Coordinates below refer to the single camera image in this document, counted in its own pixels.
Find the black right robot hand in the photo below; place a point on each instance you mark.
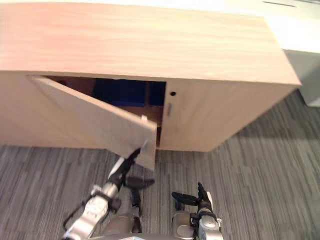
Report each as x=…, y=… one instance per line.
x=203, y=198

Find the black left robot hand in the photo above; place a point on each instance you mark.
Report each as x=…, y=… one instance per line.
x=123, y=168

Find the wooden cabinet door with hinge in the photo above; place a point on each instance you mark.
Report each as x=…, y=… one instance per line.
x=100, y=117

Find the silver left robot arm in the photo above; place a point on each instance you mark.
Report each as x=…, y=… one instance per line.
x=95, y=207

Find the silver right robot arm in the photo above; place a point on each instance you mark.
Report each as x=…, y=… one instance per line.
x=208, y=226

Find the blue folder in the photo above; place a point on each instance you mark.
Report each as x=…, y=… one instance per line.
x=117, y=91

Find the wooden cabinet door with keyhole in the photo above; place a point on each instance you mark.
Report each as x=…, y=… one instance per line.
x=210, y=115

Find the light wooden office cabinet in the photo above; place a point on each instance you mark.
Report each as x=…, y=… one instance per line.
x=140, y=45

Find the dark right robot foot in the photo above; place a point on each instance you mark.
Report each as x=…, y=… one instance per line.
x=183, y=197

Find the dark robot foot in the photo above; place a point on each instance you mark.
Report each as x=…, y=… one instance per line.
x=138, y=182
x=183, y=197

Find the dark left robot foot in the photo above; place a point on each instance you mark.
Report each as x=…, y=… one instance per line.
x=138, y=182

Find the silver right robot leg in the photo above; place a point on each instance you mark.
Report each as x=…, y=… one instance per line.
x=181, y=220

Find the silver robot leg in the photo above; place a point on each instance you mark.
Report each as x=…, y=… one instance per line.
x=130, y=212
x=181, y=220

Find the silver left robot leg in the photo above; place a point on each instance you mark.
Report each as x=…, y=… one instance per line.
x=130, y=212

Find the silver robot torso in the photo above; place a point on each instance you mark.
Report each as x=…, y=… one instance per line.
x=140, y=237

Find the black round keyhole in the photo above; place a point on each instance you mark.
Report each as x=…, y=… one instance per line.
x=173, y=93

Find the white and grey desk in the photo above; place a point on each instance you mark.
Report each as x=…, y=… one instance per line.
x=302, y=62

